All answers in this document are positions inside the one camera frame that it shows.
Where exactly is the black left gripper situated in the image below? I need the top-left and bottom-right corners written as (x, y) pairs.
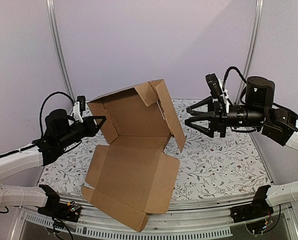
top-left (58, 115), bottom-right (106, 149)

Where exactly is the brown cardboard box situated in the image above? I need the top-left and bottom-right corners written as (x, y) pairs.
top-left (81, 79), bottom-right (186, 232)

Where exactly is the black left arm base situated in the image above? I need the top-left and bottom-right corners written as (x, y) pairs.
top-left (37, 184), bottom-right (82, 223)

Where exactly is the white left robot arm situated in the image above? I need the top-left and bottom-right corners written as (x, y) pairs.
top-left (0, 109), bottom-right (106, 217)

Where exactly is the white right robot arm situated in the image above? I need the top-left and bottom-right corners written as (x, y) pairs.
top-left (184, 74), bottom-right (298, 151)

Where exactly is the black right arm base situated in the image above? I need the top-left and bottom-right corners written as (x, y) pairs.
top-left (230, 185), bottom-right (274, 235)

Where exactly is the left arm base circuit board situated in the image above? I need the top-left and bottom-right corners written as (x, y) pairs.
top-left (65, 201), bottom-right (82, 213)

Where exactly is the floral patterned table mat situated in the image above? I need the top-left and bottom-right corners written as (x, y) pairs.
top-left (37, 99), bottom-right (272, 202)

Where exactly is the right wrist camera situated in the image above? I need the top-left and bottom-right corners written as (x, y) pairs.
top-left (205, 73), bottom-right (232, 105)

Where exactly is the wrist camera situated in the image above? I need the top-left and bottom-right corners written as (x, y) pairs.
top-left (72, 95), bottom-right (86, 123)
top-left (205, 73), bottom-right (232, 105)

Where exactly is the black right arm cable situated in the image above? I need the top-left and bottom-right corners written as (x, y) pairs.
top-left (222, 66), bottom-right (249, 106)

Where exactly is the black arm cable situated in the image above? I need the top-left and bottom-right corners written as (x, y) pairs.
top-left (38, 91), bottom-right (76, 137)
top-left (222, 66), bottom-right (249, 106)

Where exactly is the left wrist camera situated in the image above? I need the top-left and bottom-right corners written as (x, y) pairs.
top-left (72, 95), bottom-right (86, 123)

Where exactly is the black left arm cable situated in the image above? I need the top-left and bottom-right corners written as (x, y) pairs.
top-left (38, 91), bottom-right (76, 137)

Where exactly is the aluminium front table rail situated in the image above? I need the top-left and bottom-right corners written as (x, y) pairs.
top-left (10, 194), bottom-right (298, 240)

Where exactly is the right aluminium corner post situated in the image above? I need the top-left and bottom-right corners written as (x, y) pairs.
top-left (238, 0), bottom-right (265, 83)

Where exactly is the aluminium corner post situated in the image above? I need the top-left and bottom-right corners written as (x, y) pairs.
top-left (238, 0), bottom-right (265, 83)
top-left (45, 0), bottom-right (75, 99)

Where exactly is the left aluminium corner post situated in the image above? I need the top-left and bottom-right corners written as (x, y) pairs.
top-left (45, 0), bottom-right (75, 99)

